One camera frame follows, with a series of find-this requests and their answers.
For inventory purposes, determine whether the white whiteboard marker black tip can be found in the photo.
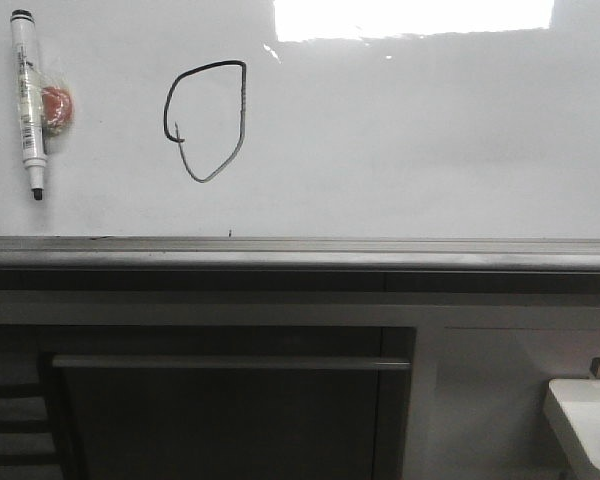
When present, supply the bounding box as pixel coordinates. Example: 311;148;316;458
10;9;47;201

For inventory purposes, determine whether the dark cabinet with metal bar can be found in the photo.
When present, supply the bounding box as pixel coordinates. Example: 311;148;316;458
0;326;415;479

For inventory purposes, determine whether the white plastic hanging tray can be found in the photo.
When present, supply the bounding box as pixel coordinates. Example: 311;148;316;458
543;379;600;479

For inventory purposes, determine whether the white whiteboard with grey frame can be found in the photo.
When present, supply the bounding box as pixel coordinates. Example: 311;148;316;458
0;1;600;271

